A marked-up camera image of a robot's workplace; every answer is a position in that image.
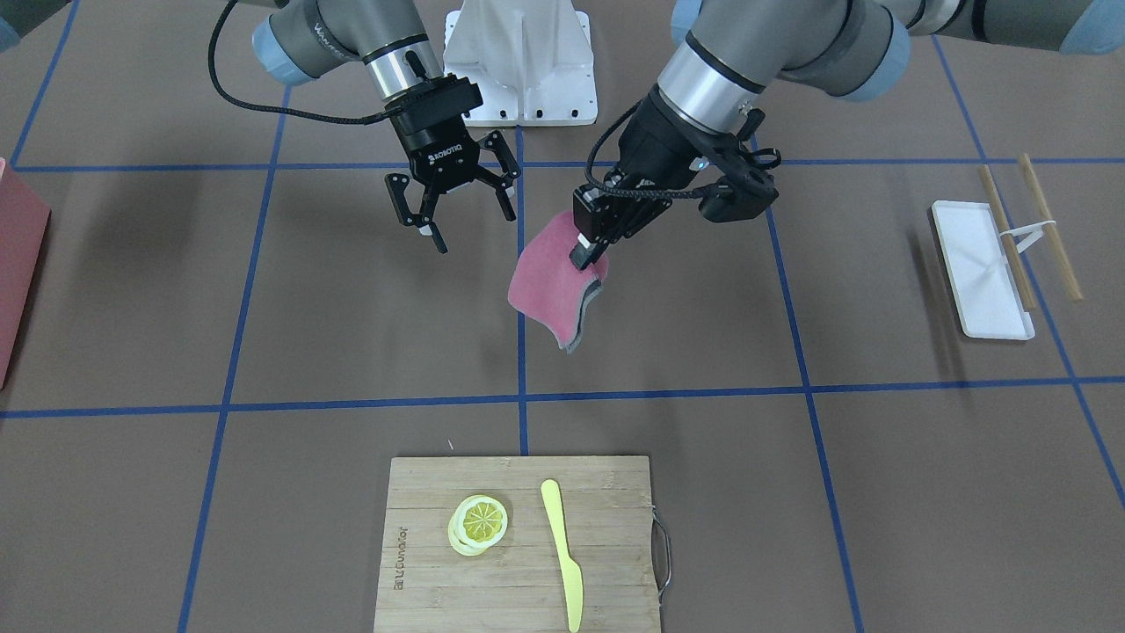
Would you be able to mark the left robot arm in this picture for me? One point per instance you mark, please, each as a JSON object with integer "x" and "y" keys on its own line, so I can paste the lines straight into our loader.
{"x": 729, "y": 51}

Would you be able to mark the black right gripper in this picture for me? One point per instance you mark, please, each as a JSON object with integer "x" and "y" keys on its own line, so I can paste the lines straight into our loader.
{"x": 437, "y": 151}

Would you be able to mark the wooden rack rod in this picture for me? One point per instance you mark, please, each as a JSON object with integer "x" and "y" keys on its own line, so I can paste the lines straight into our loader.
{"x": 1007, "y": 240}
{"x": 1063, "y": 262}

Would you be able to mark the yellow lemon slices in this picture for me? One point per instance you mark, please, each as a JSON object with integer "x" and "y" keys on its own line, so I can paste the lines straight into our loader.
{"x": 478, "y": 523}

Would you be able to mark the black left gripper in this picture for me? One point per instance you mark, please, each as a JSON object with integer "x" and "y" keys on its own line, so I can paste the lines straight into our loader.
{"x": 655, "y": 141}

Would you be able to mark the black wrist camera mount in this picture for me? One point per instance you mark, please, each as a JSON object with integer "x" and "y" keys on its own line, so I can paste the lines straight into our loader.
{"x": 746, "y": 187}

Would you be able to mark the yellow plastic knife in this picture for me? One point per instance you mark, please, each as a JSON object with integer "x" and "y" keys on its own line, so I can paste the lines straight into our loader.
{"x": 572, "y": 576}

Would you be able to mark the white wire rack bracket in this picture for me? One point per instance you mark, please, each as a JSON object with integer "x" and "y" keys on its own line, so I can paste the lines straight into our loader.
{"x": 1024, "y": 237}

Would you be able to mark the pink plastic bin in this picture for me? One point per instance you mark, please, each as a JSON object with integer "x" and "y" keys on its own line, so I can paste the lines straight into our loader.
{"x": 24, "y": 219}

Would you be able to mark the pink and grey cleaning cloth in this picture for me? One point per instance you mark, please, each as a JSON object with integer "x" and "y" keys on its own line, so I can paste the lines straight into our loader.
{"x": 548, "y": 287}

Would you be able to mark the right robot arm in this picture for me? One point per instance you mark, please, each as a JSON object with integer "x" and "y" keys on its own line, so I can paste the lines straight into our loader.
{"x": 301, "y": 41}

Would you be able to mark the bamboo cutting board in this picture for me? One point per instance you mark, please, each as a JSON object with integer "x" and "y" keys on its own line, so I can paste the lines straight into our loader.
{"x": 516, "y": 585}

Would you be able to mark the white rectangular tray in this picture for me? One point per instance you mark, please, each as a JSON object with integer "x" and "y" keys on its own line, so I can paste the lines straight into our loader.
{"x": 985, "y": 294}

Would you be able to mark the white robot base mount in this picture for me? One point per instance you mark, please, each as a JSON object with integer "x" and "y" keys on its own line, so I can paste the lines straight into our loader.
{"x": 532, "y": 60}

